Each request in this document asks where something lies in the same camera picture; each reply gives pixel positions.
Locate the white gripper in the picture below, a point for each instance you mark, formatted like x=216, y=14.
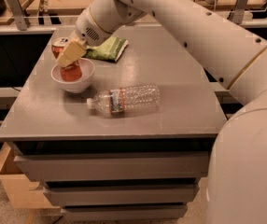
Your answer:
x=87, y=29

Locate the orange coke can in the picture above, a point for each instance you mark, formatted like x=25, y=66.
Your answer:
x=72, y=72

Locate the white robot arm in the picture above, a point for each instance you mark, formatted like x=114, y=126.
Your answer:
x=237, y=59

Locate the white ceramic bowl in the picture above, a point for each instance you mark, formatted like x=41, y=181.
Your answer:
x=87, y=68

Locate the green chip bag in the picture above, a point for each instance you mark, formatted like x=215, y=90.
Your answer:
x=109, y=51

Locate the clear plastic water bottle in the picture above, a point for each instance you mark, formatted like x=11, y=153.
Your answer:
x=120, y=100

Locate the grey drawer cabinet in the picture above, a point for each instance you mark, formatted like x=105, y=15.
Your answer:
x=136, y=165

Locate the cardboard box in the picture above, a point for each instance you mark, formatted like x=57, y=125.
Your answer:
x=21, y=192

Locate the left metal rail bracket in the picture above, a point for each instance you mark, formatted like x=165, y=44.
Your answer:
x=18, y=14

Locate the metal rail bracket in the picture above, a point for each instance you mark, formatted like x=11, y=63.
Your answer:
x=238, y=12
x=18, y=14

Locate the right metal rail bracket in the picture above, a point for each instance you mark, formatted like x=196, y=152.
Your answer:
x=238, y=12

